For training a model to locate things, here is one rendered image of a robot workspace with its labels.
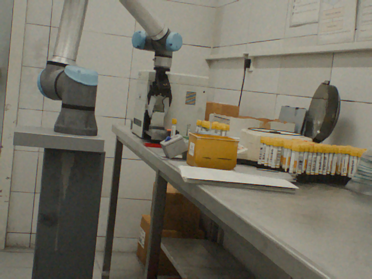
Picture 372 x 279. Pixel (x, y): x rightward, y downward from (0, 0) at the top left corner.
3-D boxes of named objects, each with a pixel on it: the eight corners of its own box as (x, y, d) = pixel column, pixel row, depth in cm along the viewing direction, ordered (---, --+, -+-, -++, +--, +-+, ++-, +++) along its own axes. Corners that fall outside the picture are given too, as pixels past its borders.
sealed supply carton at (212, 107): (183, 131, 340) (187, 98, 339) (225, 135, 343) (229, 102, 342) (190, 136, 310) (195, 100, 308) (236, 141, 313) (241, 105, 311)
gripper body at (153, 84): (165, 97, 264) (168, 68, 263) (169, 97, 255) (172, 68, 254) (148, 94, 262) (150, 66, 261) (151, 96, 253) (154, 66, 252)
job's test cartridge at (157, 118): (150, 125, 258) (151, 110, 258) (161, 127, 259) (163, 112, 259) (151, 126, 254) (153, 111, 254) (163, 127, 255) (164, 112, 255)
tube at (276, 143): (269, 173, 194) (273, 139, 193) (274, 174, 194) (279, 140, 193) (269, 174, 192) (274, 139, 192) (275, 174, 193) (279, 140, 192)
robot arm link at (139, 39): (148, 29, 240) (169, 33, 247) (130, 29, 248) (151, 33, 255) (146, 49, 240) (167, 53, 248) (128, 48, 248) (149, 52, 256)
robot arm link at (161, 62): (174, 58, 254) (154, 56, 252) (172, 69, 254) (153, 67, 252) (170, 58, 261) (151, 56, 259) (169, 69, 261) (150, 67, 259)
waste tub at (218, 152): (185, 163, 199) (189, 132, 199) (225, 166, 202) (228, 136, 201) (193, 169, 186) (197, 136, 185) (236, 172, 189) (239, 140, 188)
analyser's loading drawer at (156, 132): (143, 134, 269) (144, 122, 268) (157, 135, 270) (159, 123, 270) (151, 139, 249) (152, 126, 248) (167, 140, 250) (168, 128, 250)
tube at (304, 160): (301, 180, 185) (305, 144, 184) (298, 179, 187) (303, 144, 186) (306, 180, 186) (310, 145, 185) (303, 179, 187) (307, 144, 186)
